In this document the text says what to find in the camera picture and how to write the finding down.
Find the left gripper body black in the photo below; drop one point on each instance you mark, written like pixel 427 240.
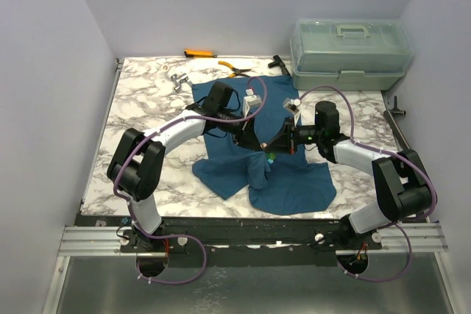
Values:
pixel 235 129

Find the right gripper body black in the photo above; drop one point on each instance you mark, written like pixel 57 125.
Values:
pixel 289 137

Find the rainbow flower plush brooch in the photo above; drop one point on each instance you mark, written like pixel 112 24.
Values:
pixel 270 156

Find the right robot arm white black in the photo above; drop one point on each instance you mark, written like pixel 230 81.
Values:
pixel 401 184

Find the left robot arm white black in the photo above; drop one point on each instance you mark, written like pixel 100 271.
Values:
pixel 136 165

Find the metal faucet fitting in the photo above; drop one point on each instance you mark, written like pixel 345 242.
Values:
pixel 179 80

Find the green plastic toolbox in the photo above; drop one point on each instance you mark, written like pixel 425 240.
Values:
pixel 353 55

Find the orange utility knife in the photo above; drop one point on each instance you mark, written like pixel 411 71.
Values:
pixel 199 54

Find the black clamp bar tool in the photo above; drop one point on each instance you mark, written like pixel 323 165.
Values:
pixel 391 114

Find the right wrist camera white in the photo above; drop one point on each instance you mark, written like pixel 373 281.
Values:
pixel 293 106

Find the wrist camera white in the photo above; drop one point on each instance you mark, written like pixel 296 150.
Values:
pixel 251 100
pixel 293 106

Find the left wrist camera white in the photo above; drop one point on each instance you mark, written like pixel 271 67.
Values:
pixel 251 100

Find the yellow handled pliers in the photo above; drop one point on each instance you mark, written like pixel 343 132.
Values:
pixel 235 71

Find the black T-handle tool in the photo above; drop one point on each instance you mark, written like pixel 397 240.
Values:
pixel 277 62

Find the aluminium rail frame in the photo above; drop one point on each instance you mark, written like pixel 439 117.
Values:
pixel 102 241

